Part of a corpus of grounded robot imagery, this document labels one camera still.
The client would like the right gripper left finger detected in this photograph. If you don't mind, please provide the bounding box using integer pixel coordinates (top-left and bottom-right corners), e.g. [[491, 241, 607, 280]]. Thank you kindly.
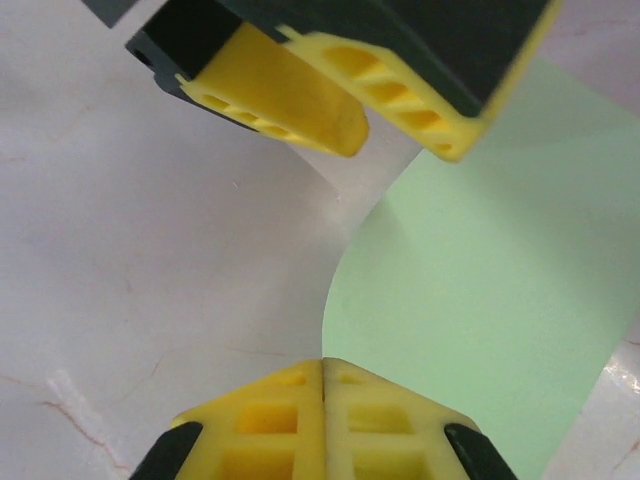
[[128, 357, 326, 480]]

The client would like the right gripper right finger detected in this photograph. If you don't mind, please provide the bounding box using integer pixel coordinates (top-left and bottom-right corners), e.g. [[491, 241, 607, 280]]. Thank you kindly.
[[322, 355, 520, 480]]

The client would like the light green paper sheet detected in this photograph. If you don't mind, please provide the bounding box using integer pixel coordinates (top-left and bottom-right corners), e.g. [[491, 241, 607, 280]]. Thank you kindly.
[[322, 57, 640, 480]]

